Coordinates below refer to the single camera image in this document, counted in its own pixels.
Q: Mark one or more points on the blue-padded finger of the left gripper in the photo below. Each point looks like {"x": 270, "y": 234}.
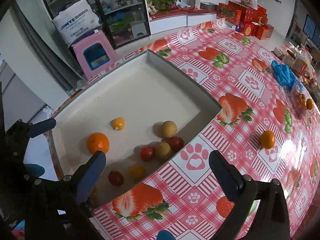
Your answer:
{"x": 41, "y": 127}

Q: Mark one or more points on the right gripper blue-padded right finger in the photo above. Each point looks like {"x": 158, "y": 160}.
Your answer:
{"x": 233, "y": 184}

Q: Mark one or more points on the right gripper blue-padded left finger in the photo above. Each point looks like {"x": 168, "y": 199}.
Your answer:
{"x": 87, "y": 175}

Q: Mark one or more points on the dark red cherry tomato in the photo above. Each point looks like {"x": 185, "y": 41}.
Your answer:
{"x": 115, "y": 178}

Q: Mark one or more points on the orange mandarin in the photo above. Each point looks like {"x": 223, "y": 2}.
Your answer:
{"x": 267, "y": 140}
{"x": 98, "y": 142}

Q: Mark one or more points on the small yellow kumquat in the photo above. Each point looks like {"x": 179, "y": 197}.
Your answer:
{"x": 137, "y": 172}
{"x": 118, "y": 123}

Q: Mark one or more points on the brown round longan fruit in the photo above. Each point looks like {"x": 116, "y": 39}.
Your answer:
{"x": 168, "y": 129}

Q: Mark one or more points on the left blue-gloved hand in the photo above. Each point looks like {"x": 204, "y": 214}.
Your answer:
{"x": 35, "y": 170}

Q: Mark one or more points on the right blue-gloved hand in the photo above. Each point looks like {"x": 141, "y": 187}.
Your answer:
{"x": 165, "y": 235}

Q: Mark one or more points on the strawberry pattern tablecloth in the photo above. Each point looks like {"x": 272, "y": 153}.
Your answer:
{"x": 183, "y": 196}

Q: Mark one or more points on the pink plastic stool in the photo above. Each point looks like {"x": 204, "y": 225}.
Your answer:
{"x": 94, "y": 53}

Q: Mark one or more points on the grey shallow tray box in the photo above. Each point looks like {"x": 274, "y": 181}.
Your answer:
{"x": 146, "y": 91}

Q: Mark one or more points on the glass fruit bowl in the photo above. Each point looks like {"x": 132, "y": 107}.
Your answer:
{"x": 299, "y": 99}

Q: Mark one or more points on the orange in glass bowl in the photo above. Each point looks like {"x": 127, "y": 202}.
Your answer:
{"x": 309, "y": 104}

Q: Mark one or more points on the white plastic package bag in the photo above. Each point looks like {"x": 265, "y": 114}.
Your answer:
{"x": 75, "y": 21}

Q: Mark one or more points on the blue plastic bag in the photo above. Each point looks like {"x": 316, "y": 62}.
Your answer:
{"x": 283, "y": 75}

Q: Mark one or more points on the glass door cabinet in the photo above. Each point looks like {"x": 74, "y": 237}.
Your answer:
{"x": 123, "y": 21}

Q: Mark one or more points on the white low tv console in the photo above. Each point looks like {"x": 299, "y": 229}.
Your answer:
{"x": 179, "y": 18}

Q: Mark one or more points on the red gift boxes stack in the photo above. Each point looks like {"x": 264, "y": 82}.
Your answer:
{"x": 248, "y": 17}

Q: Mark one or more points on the green leafy vegetables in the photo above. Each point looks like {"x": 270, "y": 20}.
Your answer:
{"x": 161, "y": 6}

